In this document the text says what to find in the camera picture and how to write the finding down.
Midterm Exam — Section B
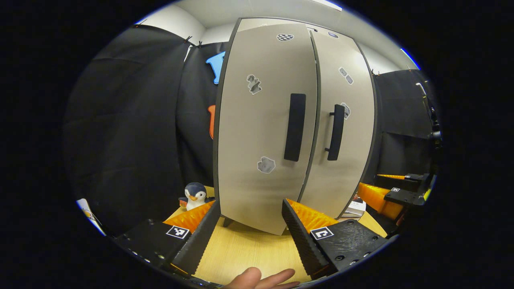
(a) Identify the white box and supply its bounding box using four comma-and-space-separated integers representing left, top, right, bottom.
343, 195, 367, 218

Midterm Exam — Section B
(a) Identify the black backdrop cloth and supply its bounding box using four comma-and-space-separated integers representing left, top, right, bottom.
64, 24, 229, 237

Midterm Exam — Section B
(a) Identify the white shoe cabinet door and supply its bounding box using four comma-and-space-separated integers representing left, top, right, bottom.
213, 22, 318, 236
299, 30, 378, 220

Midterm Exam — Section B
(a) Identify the long ceiling light panel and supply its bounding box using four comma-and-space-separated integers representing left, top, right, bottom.
311, 0, 344, 12

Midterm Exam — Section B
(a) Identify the black door handle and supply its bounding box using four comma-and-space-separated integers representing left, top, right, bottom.
284, 93, 307, 162
324, 104, 346, 161

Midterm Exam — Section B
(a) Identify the black metal stand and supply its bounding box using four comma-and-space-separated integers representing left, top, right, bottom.
415, 81, 443, 171

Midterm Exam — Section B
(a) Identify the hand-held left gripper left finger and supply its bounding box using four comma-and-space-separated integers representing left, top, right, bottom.
112, 199, 222, 277

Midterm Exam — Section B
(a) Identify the white shoe cabinet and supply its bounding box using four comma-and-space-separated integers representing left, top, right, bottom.
212, 17, 379, 237

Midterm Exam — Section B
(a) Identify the penguin plush toy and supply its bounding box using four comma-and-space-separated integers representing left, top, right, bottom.
178, 182, 216, 212

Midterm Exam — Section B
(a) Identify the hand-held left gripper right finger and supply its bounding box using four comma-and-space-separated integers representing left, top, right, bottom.
281, 198, 389, 281

